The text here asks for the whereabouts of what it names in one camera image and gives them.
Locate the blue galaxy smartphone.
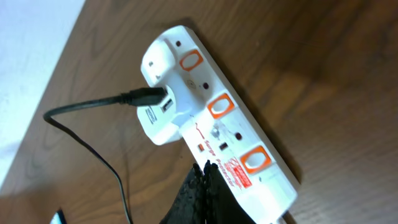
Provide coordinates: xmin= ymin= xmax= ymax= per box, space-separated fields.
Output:
xmin=49 ymin=209 xmax=67 ymax=224

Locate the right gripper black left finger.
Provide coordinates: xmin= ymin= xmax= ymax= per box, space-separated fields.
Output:
xmin=159 ymin=163 xmax=206 ymax=224

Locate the white power strip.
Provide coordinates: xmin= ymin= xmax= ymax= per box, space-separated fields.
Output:
xmin=155 ymin=26 xmax=299 ymax=223

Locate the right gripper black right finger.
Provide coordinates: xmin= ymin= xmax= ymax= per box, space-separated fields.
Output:
xmin=203 ymin=161 xmax=255 ymax=224

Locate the white usb wall charger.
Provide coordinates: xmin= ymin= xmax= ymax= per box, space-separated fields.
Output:
xmin=137 ymin=39 xmax=188 ymax=146

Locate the black usb charging cable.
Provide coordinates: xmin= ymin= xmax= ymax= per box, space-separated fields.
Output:
xmin=42 ymin=86 xmax=169 ymax=224

